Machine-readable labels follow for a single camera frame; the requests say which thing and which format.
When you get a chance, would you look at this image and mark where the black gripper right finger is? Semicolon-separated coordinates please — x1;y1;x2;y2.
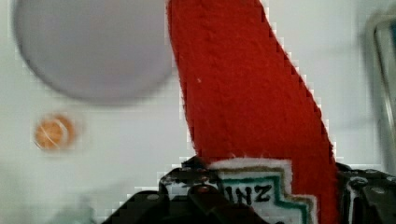
336;162;396;224

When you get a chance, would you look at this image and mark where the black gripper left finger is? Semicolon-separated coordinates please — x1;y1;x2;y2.
102;157;268;224

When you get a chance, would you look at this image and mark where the red plush ketchup bottle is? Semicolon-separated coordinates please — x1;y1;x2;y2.
166;0;341;224

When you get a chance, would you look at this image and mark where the grey round plate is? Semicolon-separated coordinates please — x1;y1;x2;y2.
12;0;172;105

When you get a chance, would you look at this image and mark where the orange slice toy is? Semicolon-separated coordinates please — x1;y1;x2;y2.
34;114;77;150

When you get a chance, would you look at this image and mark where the silver toaster oven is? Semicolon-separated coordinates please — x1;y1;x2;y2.
363;6;395;174

